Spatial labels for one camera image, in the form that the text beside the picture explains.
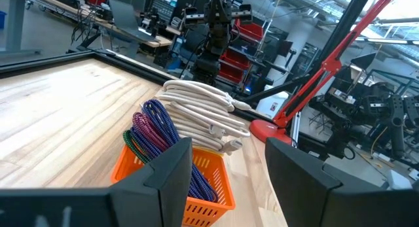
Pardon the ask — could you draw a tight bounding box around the grey table leg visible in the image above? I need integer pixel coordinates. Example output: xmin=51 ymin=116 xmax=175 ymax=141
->
xmin=0 ymin=0 xmax=43 ymax=57

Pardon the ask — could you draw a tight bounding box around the blue braided cable coil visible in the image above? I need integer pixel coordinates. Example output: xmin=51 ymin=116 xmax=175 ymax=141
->
xmin=129 ymin=99 xmax=219 ymax=203

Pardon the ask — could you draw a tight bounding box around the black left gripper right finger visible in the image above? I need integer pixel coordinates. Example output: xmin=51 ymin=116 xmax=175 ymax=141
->
xmin=264 ymin=137 xmax=393 ymax=227

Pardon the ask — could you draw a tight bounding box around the wooden desk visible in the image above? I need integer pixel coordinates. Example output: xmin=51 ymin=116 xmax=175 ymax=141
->
xmin=26 ymin=0 xmax=173 ymax=48

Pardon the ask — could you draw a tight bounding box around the red storage bin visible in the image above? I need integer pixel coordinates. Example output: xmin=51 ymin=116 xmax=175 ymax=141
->
xmin=234 ymin=19 xmax=264 ymax=41
xmin=217 ymin=63 xmax=246 ymax=84
xmin=222 ymin=49 xmax=253 ymax=70

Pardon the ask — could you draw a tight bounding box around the storage shelf with bins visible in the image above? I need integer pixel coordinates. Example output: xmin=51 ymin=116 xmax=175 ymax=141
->
xmin=215 ymin=17 xmax=289 ymax=87

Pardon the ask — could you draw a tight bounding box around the green braided cable coil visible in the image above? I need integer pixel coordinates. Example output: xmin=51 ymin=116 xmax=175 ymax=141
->
xmin=122 ymin=130 xmax=150 ymax=165

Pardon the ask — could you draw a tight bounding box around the grey laptop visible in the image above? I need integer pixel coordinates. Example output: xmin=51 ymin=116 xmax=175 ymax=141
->
xmin=108 ymin=0 xmax=161 ymax=43

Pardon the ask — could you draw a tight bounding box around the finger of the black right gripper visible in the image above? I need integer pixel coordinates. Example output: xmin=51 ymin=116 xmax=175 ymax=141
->
xmin=210 ymin=0 xmax=221 ymax=24
xmin=220 ymin=0 xmax=230 ymax=24

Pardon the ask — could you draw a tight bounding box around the magenta braided cable coil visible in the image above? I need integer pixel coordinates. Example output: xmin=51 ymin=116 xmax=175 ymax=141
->
xmin=132 ymin=111 xmax=171 ymax=153

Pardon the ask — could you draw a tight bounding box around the red articulated stand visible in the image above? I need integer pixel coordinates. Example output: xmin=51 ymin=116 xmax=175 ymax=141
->
xmin=249 ymin=0 xmax=402 ymax=146

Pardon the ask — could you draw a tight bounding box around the aluminium post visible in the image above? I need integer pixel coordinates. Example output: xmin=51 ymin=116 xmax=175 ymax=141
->
xmin=290 ymin=111 xmax=301 ymax=146

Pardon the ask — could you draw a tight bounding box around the orange plastic basket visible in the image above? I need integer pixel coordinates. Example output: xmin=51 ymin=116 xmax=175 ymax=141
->
xmin=110 ymin=143 xmax=236 ymax=227

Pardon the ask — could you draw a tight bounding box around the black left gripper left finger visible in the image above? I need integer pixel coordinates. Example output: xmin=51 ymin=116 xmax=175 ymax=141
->
xmin=109 ymin=137 xmax=194 ymax=227

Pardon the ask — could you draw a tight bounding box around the black frame post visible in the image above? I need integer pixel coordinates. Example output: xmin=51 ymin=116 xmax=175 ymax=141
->
xmin=316 ymin=0 xmax=376 ymax=71

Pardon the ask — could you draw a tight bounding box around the cream USB cable coil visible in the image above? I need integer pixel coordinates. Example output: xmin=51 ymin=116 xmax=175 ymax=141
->
xmin=158 ymin=94 xmax=251 ymax=139
xmin=176 ymin=128 xmax=244 ymax=156
xmin=162 ymin=79 xmax=253 ymax=112

